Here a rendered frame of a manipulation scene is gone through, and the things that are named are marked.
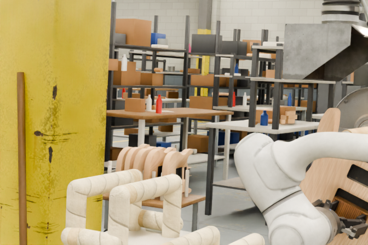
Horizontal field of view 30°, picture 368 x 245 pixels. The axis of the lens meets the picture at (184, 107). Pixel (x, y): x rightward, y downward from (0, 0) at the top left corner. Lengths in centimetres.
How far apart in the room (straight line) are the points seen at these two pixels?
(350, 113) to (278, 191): 58
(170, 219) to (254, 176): 34
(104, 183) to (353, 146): 53
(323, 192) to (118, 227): 89
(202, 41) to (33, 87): 878
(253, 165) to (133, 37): 751
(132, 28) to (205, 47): 215
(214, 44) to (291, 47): 902
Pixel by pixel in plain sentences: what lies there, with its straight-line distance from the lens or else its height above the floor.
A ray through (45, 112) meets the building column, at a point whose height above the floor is 125.
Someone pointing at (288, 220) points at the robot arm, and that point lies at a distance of 145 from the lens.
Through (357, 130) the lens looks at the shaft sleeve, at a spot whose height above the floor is 126.
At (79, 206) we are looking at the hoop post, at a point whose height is 117.
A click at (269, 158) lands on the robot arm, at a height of 122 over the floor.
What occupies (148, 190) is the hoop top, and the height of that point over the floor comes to 120.
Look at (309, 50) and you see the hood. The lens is 174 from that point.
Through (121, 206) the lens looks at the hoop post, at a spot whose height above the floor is 118.
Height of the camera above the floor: 139
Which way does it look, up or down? 3 degrees down
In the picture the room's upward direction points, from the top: 3 degrees clockwise
